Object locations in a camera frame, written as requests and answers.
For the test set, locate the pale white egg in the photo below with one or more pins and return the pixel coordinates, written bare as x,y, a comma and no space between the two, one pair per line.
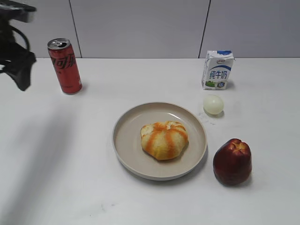
213,104

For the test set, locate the beige round plate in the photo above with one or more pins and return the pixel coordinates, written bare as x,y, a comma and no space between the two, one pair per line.
126,141

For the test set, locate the dark red apple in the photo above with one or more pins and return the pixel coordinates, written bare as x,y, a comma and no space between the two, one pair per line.
232,163

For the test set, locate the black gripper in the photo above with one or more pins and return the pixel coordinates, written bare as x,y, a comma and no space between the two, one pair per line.
17,61

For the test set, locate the orange striped croissant bread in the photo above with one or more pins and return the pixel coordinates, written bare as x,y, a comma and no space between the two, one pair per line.
164,140

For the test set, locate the red cola can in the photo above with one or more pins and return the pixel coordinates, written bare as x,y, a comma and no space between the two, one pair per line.
64,62

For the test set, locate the blue white milk carton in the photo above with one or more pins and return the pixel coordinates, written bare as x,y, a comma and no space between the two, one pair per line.
217,68

